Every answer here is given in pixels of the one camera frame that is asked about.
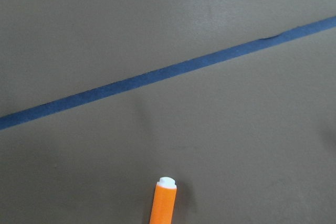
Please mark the orange highlighter pen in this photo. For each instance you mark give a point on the orange highlighter pen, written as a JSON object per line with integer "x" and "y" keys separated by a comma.
{"x": 163, "y": 201}

